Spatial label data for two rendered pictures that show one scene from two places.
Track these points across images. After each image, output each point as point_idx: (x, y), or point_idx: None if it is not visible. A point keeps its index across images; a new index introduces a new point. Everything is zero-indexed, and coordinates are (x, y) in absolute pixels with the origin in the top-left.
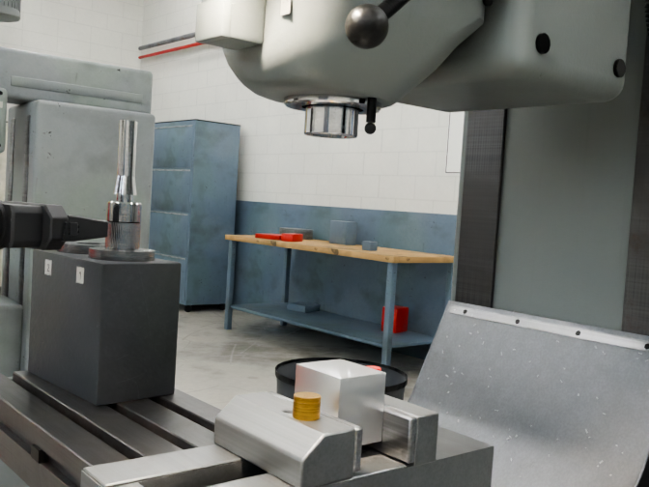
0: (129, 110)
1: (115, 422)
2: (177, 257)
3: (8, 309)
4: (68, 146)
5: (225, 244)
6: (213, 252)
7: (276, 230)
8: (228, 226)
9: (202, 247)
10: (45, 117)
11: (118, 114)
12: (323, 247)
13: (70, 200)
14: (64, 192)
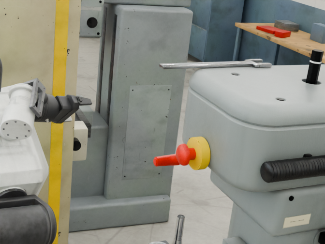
0: (177, 5)
1: None
2: (200, 27)
3: (100, 128)
4: (138, 36)
5: (235, 21)
6: (226, 26)
7: (273, 16)
8: (238, 7)
9: (218, 22)
10: (126, 19)
11: (169, 13)
12: (302, 50)
13: (138, 68)
14: (135, 64)
